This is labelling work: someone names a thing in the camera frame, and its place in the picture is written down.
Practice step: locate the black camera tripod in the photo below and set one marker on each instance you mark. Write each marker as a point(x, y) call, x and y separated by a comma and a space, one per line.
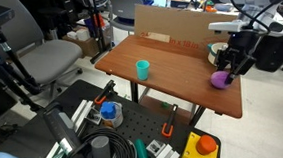
point(14, 71)

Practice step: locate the yellow emergency stop box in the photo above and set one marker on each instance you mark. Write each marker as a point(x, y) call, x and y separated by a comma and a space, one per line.
point(192, 154)

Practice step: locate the small green ball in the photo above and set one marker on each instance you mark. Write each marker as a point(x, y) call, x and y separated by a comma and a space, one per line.
point(165, 104)

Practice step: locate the brown cardboard panel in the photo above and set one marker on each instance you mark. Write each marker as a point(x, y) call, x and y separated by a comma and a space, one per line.
point(178, 26)

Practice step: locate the grey padded office chair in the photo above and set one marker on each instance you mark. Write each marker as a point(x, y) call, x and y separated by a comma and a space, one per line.
point(46, 55)

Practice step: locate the aluminium rail pieces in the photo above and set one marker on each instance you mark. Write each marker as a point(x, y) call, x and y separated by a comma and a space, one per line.
point(163, 156)

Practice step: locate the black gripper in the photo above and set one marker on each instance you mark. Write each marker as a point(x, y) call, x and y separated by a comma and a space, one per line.
point(242, 43)

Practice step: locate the colourful toy pile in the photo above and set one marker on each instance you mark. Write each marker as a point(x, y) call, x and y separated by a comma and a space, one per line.
point(210, 5)

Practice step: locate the black perforated breadboard table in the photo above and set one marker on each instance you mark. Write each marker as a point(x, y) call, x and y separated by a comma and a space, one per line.
point(141, 122)

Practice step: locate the open cardboard box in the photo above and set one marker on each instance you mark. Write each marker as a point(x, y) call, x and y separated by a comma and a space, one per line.
point(89, 44)

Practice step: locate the grey cylinder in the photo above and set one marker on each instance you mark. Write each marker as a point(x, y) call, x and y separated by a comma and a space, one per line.
point(100, 151)

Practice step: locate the long aluminium rails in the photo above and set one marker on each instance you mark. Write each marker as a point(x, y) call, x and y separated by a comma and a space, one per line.
point(83, 111)

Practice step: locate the grey chair with backrest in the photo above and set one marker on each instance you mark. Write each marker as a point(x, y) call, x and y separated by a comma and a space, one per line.
point(123, 6)

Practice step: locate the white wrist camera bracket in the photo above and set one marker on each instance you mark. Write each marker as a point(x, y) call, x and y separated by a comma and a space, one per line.
point(224, 26)

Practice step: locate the black handheld device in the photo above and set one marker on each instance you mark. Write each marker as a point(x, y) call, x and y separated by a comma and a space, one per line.
point(61, 128)

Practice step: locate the teal plastic cup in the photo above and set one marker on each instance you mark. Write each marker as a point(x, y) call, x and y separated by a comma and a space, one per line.
point(143, 70)

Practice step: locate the orange stop button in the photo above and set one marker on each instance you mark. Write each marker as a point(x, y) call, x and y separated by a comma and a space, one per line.
point(206, 144)

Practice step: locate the black computer case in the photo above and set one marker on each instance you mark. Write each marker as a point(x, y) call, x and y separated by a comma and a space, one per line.
point(273, 53)

